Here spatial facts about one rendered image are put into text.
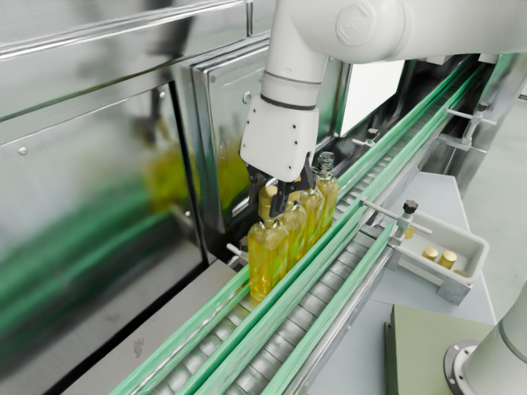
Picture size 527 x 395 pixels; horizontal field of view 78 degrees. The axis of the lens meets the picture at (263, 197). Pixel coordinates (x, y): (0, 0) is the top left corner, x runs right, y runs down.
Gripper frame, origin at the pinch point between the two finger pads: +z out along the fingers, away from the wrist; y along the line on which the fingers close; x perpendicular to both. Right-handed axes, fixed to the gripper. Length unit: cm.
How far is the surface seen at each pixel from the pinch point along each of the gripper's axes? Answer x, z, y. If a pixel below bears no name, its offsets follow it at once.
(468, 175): 126, 20, 18
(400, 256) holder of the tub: 42, 24, 16
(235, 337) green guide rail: -7.8, 21.8, 4.5
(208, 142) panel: -1.1, -4.7, -12.9
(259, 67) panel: 7.8, -16.8, -12.1
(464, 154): 123, 12, 13
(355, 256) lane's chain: 27.9, 20.6, 9.2
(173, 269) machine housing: -4.6, 23.3, -15.8
